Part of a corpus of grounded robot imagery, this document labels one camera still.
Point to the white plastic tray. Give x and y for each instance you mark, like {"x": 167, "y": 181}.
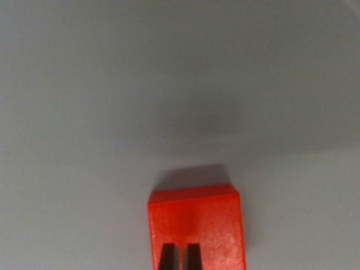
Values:
{"x": 112, "y": 98}

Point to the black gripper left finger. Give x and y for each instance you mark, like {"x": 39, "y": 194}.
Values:
{"x": 167, "y": 257}

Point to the red block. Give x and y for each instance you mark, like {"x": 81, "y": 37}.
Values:
{"x": 202, "y": 216}

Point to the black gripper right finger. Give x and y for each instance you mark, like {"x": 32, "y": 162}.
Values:
{"x": 194, "y": 257}

